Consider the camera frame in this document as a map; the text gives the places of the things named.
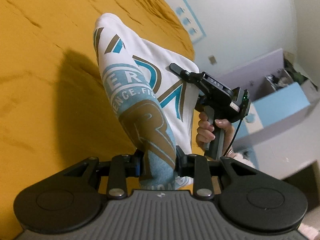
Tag white printed sweatshirt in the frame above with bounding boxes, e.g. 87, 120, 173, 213
94, 13, 199, 190

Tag mustard yellow bed duvet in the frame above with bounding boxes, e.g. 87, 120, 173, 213
1, 0, 194, 239

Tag person's right hand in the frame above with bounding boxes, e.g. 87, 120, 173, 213
196, 112, 235, 158

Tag beige wall switch plate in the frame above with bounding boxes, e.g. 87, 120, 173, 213
208, 55, 217, 65

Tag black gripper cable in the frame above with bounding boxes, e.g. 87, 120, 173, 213
222, 97, 249, 158

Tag blue grey wardrobe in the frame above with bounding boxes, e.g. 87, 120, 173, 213
215, 48, 320, 153

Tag white blue bed headboard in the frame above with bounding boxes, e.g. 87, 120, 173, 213
165, 0, 206, 44

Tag fluffy cream left sleeve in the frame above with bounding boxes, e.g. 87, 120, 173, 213
298, 223, 320, 240

